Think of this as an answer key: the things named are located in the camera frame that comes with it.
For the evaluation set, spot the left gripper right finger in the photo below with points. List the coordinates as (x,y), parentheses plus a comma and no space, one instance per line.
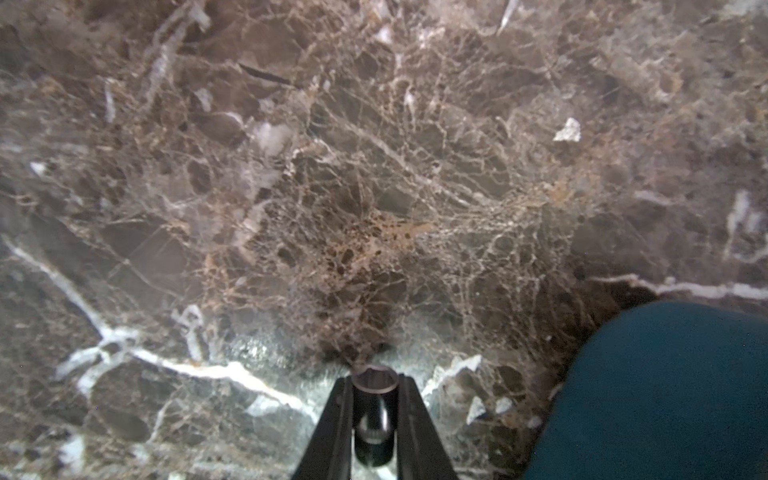
(420,452)

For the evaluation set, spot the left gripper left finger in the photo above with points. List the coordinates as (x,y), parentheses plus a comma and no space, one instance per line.
(328,455)

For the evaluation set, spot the teal plastic storage box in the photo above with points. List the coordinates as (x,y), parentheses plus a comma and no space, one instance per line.
(667,390)

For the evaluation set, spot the chrome socket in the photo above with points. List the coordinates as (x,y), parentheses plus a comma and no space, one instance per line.
(375,412)

